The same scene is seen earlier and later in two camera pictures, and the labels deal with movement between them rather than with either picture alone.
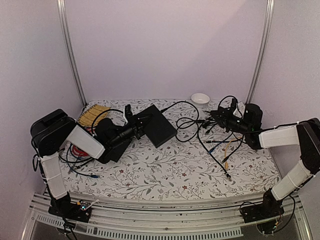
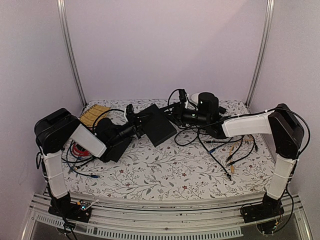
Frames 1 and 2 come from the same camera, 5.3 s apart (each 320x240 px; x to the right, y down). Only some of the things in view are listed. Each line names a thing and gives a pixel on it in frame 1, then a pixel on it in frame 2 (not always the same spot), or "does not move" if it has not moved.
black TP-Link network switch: x=159 y=128 does not move
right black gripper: x=224 y=120 -> x=179 y=114
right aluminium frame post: x=270 y=7 does not move
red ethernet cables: x=79 y=151 does not move
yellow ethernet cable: x=226 y=164 -> x=232 y=169
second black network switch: x=115 y=148 does not move
